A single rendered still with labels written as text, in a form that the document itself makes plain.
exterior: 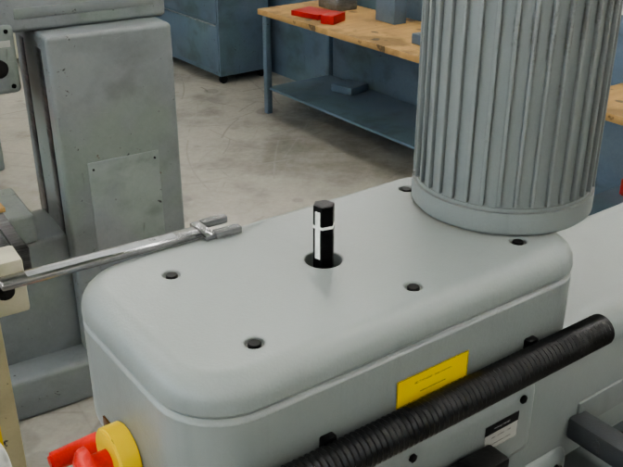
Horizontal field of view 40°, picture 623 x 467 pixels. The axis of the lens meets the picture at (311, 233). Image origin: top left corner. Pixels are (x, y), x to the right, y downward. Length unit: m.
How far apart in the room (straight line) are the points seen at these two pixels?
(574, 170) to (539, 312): 0.15
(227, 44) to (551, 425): 7.35
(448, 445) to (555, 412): 0.20
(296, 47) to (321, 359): 7.64
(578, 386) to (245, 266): 0.45
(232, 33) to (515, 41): 7.44
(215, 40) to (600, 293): 7.28
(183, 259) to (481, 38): 0.36
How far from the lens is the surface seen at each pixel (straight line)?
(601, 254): 1.20
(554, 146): 0.88
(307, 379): 0.70
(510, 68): 0.85
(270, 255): 0.85
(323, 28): 6.52
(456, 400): 0.80
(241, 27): 8.27
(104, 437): 0.80
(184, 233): 0.88
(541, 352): 0.88
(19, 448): 2.99
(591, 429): 1.08
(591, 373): 1.08
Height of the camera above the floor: 2.28
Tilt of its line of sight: 26 degrees down
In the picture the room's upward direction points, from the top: straight up
